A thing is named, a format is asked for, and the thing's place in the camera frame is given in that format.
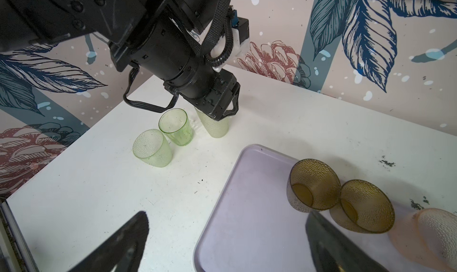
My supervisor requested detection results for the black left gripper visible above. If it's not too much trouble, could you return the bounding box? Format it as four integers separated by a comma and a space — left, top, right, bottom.
183, 70, 240, 121

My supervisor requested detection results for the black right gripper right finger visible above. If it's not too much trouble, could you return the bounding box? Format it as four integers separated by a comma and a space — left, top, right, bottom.
305, 211, 387, 272

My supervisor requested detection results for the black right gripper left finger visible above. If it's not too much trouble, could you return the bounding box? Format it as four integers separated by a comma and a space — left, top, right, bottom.
71, 211, 149, 272

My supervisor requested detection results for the pale green tall glass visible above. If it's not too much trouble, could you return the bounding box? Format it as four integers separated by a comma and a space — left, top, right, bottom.
195, 107, 230, 138

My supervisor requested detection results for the brown tall glass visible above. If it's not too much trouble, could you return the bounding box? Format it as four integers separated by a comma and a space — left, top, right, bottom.
330, 180, 395, 234

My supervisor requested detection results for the yellow clear glass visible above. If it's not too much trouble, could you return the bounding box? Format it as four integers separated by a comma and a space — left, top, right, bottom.
286, 159, 342, 213

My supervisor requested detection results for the pink textured glass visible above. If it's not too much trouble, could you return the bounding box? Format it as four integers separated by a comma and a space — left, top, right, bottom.
388, 208, 457, 272

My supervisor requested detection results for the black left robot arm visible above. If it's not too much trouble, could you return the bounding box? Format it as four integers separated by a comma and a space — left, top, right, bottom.
1, 0, 240, 121

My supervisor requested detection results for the lilac plastic tray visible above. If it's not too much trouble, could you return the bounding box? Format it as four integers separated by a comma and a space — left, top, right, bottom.
194, 145, 435, 272

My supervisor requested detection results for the light green short glass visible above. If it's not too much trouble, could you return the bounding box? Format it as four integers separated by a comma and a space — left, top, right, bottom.
158, 108, 194, 146

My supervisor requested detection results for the light green textured glass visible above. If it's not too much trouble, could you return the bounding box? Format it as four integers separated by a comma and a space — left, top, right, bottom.
132, 129, 173, 168

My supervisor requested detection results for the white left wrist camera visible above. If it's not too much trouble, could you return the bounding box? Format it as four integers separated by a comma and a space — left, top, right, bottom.
205, 7, 250, 72

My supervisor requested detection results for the black corrugated cable hose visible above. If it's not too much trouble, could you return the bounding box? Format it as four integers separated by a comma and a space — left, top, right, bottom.
199, 0, 234, 67

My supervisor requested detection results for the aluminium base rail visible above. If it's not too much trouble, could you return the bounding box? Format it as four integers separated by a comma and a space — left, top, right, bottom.
1, 201, 39, 272

